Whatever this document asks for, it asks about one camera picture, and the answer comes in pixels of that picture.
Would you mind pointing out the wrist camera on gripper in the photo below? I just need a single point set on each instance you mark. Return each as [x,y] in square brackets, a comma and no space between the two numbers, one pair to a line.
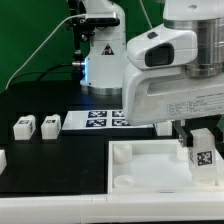
[162,47]

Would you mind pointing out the white left obstacle block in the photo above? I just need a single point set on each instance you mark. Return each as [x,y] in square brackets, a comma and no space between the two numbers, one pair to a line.
[3,162]

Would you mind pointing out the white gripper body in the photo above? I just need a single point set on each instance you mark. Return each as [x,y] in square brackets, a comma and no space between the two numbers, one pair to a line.
[158,95]

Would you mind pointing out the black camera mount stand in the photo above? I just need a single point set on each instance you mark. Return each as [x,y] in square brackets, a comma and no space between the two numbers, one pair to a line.
[81,33]

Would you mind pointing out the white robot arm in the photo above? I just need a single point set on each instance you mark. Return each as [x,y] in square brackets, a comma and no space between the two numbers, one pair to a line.
[206,19]

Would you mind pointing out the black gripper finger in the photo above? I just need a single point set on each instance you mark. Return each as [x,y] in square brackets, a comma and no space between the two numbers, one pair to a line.
[183,130]
[218,128]

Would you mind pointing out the white front obstacle rail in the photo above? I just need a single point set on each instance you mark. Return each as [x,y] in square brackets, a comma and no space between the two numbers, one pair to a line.
[113,208]

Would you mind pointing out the white sheet with fiducial tags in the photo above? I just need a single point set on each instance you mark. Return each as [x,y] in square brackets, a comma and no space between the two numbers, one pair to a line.
[95,119]

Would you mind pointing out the white square tabletop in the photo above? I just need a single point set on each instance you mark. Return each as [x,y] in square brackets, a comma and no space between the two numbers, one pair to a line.
[160,166]

